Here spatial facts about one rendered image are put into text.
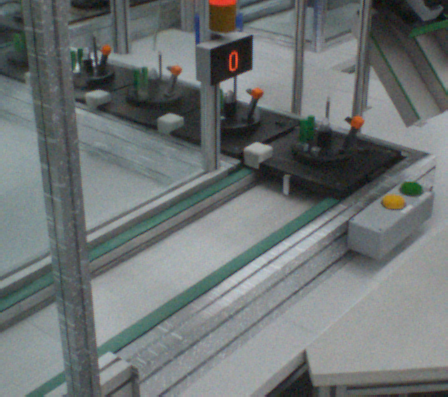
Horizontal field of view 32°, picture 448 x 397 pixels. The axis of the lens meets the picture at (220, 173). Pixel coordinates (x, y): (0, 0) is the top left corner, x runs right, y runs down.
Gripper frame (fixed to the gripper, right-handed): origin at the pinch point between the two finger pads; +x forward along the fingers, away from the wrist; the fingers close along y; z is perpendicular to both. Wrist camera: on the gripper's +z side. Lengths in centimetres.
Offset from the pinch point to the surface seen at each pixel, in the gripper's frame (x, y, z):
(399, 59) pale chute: 15.1, -5.1, -15.5
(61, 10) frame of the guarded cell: -34, 103, 8
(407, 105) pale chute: 7.0, 3.9, -24.3
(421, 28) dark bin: 2.9, 1.8, -8.0
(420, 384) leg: -27, 50, -59
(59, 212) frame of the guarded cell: -28, 105, -13
